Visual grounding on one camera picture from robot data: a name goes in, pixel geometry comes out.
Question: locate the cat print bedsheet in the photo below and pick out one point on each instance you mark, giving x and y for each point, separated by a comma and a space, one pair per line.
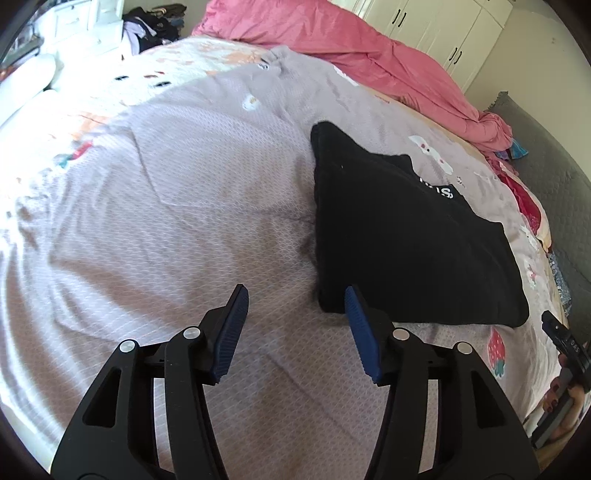
92, 101

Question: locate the white headboard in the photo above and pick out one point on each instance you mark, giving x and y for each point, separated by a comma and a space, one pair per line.
23, 87

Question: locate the pile of dark clothes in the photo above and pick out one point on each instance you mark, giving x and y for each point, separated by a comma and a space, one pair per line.
152, 23

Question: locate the person's right hand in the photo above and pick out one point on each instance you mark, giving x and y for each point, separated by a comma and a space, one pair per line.
577, 401

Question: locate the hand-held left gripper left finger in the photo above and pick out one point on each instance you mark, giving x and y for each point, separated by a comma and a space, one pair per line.
228, 337

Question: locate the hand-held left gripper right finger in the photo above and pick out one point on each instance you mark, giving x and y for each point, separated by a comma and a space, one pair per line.
362, 337

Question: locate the white wardrobe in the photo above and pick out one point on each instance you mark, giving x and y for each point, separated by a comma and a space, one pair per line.
429, 23

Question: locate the colourful patterned cloth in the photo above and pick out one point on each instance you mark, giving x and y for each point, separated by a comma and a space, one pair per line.
519, 150

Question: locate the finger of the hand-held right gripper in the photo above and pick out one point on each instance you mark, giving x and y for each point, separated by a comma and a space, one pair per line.
554, 327

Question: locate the white drawer cabinet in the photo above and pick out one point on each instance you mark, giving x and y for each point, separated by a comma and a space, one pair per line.
78, 23

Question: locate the grey quilted mat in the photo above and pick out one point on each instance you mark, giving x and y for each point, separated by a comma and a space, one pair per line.
554, 184

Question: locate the black and orange sweater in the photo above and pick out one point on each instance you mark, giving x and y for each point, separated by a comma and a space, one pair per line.
397, 240

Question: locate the grey patterned blanket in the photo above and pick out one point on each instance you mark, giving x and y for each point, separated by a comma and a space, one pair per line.
184, 207

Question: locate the pink duvet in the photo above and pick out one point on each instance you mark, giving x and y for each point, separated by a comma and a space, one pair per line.
369, 50

